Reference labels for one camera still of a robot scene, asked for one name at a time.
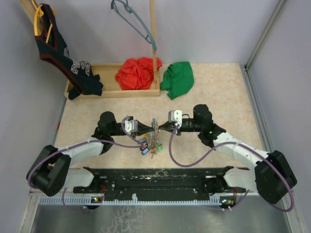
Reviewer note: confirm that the bunch of coloured keys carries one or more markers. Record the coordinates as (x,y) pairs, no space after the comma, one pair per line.
(147,149)

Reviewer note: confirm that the yellow clothes hanger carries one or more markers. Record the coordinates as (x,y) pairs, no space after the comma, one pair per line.
(39,14)

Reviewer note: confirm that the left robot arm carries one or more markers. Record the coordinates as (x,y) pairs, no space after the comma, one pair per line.
(53,169)

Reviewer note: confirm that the wooden tray rack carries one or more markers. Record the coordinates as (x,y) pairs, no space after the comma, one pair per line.
(107,72)

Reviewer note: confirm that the grey cable duct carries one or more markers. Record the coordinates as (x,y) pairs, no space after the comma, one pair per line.
(96,200)

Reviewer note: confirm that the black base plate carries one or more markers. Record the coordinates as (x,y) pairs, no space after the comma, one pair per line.
(156,184)

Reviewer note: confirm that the navy blue tank top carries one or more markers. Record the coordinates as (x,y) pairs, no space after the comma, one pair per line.
(78,73)

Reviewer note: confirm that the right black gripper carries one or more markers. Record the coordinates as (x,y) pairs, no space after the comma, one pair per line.
(169,126)

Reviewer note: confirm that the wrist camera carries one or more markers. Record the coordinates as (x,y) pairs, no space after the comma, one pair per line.
(175,117)
(130,125)

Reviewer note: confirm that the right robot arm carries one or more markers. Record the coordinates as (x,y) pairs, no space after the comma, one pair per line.
(267,173)

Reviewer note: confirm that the green crumpled cloth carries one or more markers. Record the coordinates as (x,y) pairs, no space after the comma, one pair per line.
(178,79)

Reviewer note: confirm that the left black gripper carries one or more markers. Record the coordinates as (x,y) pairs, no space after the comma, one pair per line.
(142,128)

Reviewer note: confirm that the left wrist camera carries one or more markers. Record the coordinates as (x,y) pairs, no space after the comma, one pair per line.
(130,125)

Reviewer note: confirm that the red crumpled cloth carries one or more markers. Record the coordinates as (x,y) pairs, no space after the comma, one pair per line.
(136,74)

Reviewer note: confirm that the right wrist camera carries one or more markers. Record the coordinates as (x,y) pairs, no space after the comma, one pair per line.
(175,117)

